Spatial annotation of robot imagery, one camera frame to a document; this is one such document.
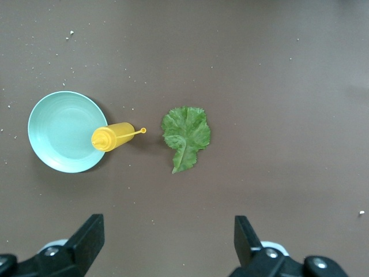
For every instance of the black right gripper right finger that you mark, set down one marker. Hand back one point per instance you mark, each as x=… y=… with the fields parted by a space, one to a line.
x=253 y=259

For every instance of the brown tablecloth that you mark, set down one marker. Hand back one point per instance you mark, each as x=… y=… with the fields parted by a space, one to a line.
x=259 y=86

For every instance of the mint green plate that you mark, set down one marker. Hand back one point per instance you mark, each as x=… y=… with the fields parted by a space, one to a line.
x=63 y=132

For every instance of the green lettuce leaf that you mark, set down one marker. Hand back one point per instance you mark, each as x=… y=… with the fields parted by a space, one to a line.
x=187 y=135

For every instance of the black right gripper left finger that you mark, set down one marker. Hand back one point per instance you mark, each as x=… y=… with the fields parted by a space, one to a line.
x=80 y=248

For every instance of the yellow squeeze bottle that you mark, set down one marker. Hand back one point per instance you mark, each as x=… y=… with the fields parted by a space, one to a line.
x=115 y=135

